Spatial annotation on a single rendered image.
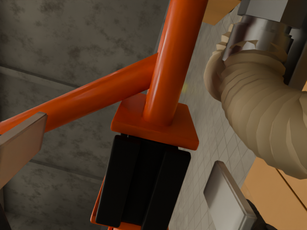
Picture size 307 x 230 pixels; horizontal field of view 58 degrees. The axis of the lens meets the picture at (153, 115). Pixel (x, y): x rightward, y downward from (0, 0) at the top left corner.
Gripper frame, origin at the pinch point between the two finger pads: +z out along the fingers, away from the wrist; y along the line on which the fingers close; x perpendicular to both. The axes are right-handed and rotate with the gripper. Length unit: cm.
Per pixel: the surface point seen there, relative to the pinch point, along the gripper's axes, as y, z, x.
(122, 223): 0.9, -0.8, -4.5
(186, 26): 1.1, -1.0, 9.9
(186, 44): 1.4, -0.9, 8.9
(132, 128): -0.4, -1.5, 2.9
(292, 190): 54, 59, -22
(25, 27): -439, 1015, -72
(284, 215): 54, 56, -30
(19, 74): -450, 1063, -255
